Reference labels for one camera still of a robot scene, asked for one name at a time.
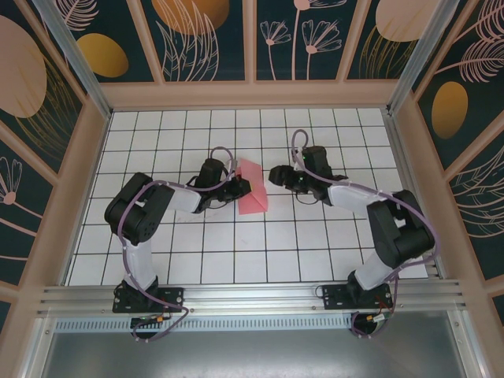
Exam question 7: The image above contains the aluminium mounting rail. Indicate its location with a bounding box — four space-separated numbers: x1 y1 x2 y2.
37 278 468 316

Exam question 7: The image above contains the slotted metal cable duct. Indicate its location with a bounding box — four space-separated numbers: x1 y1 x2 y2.
54 317 355 332

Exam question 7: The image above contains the aluminium corner post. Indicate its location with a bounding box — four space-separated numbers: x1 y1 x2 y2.
387 0 461 116
31 0 114 119

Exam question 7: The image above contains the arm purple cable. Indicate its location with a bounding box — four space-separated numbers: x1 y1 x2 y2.
117 146 241 344
291 129 439 340

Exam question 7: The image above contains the aluminium side rail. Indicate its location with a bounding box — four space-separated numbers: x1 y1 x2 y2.
384 109 448 281

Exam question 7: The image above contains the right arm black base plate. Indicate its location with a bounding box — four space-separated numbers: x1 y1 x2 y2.
321 282 394 312

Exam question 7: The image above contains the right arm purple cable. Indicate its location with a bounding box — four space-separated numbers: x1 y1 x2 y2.
291 129 439 340

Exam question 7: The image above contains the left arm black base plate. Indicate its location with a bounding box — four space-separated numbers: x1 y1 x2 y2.
112 285 186 314

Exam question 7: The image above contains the grey metal sheet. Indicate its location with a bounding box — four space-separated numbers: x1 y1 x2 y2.
23 310 485 378

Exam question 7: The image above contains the pink paper sheet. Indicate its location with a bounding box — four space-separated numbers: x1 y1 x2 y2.
237 158 269 216

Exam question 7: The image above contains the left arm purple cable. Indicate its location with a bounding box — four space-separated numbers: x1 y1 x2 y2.
117 146 241 344

